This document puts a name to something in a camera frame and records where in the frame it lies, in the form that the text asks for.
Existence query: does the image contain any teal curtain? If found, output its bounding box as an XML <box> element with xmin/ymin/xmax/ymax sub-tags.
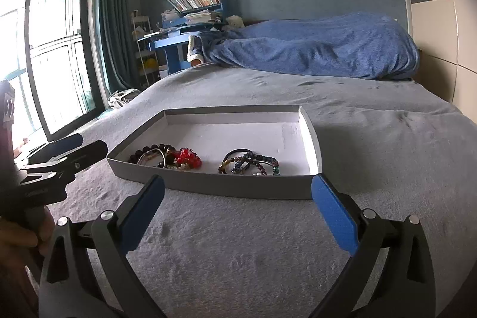
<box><xmin>95</xmin><ymin>0</ymin><xmax>140</xmax><ymax>94</ymax></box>

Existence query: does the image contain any blue desk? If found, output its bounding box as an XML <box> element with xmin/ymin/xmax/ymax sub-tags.
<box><xmin>144</xmin><ymin>0</ymin><xmax>230</xmax><ymax>75</ymax></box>

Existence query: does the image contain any grey fleece bed blanket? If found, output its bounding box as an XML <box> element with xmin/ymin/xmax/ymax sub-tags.
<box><xmin>50</xmin><ymin>65</ymin><xmax>476</xmax><ymax>317</ymax></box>

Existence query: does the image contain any grey cardboard tray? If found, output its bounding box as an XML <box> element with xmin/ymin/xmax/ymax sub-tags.
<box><xmin>107</xmin><ymin>105</ymin><xmax>323</xmax><ymax>200</ymax></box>

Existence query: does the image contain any window with dark frame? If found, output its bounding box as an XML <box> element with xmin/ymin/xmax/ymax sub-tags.
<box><xmin>1</xmin><ymin>0</ymin><xmax>104</xmax><ymax>152</ymax></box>

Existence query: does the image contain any white shelf rack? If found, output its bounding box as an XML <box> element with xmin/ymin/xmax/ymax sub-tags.
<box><xmin>131</xmin><ymin>10</ymin><xmax>160</xmax><ymax>89</ymax></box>

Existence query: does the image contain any blue beaded bracelet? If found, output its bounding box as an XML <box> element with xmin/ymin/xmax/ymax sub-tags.
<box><xmin>217</xmin><ymin>152</ymin><xmax>281</xmax><ymax>177</ymax></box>

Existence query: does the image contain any white plush toy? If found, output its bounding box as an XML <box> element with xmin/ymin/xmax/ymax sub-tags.
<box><xmin>226</xmin><ymin>15</ymin><xmax>245</xmax><ymax>30</ymax></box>

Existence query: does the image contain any black cord bracelet with charm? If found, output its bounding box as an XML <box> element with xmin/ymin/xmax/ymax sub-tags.
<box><xmin>222</xmin><ymin>148</ymin><xmax>258</xmax><ymax>170</ymax></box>

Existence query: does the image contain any red gold charm jewelry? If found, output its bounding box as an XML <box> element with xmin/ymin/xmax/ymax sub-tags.
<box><xmin>166</xmin><ymin>148</ymin><xmax>202</xmax><ymax>170</ymax></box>

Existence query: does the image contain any blue duvet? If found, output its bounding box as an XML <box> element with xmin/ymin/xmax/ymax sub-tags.
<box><xmin>187</xmin><ymin>12</ymin><xmax>419</xmax><ymax>81</ymax></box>

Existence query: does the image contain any grey bag on floor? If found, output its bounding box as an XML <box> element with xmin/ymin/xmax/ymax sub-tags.
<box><xmin>108</xmin><ymin>88</ymin><xmax>141</xmax><ymax>110</ymax></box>

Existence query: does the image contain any person's left hand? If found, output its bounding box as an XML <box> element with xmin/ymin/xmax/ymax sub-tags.
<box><xmin>1</xmin><ymin>207</ymin><xmax>55</xmax><ymax>269</ymax></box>

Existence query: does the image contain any beige wardrobe with grey stripe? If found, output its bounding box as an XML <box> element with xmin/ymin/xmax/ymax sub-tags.
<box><xmin>406</xmin><ymin>0</ymin><xmax>476</xmax><ymax>120</ymax></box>

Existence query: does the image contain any black bead bracelet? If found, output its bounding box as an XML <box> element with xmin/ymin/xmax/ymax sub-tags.
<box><xmin>127</xmin><ymin>142</ymin><xmax>178</xmax><ymax>170</ymax></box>

